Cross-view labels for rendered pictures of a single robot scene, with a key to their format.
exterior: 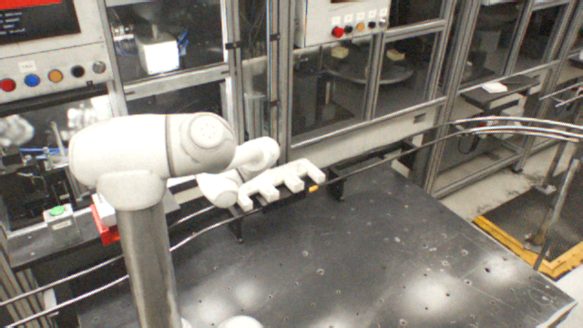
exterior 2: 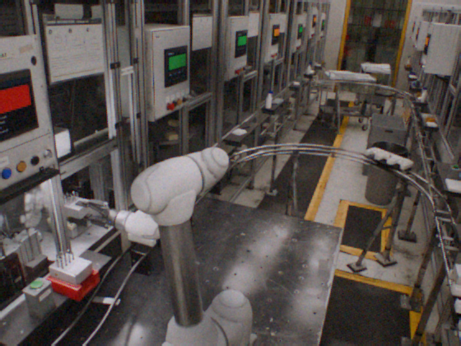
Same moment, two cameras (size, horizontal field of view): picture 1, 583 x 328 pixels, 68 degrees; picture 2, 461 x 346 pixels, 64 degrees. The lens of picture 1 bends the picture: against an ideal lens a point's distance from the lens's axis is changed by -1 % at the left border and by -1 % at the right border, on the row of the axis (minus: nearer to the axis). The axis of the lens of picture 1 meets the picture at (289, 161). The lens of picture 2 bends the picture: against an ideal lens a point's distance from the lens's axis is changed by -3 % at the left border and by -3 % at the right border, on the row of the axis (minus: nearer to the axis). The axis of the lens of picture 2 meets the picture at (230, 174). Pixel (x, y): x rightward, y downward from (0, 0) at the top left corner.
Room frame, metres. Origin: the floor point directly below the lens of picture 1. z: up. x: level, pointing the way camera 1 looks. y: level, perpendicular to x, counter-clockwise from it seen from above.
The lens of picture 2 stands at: (-0.18, 0.80, 1.96)
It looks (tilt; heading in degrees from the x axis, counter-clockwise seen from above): 25 degrees down; 322
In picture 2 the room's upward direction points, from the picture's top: 3 degrees clockwise
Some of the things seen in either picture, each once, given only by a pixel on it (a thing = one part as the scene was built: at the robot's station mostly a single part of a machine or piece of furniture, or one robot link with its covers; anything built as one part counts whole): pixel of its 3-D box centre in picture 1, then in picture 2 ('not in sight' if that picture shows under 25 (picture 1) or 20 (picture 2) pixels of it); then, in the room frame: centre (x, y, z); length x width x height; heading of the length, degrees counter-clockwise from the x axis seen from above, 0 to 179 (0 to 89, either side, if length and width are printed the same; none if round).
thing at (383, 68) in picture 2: not in sight; (373, 87); (4.15, -6.02, 0.48); 0.84 x 0.58 x 0.97; 131
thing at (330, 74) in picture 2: not in sight; (346, 98); (3.81, -4.73, 0.48); 0.88 x 0.56 x 0.96; 51
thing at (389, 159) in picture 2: not in sight; (387, 161); (1.28, -1.91, 0.84); 0.37 x 0.14 x 0.10; 1
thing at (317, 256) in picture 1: (316, 291); (221, 281); (1.02, -0.11, 0.66); 1.50 x 1.06 x 0.04; 123
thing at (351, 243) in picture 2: not in sight; (362, 226); (1.50, -2.16, 0.01); 1.00 x 0.55 x 0.01; 123
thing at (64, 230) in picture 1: (62, 224); (38, 296); (1.01, 0.71, 0.97); 0.08 x 0.08 x 0.12; 33
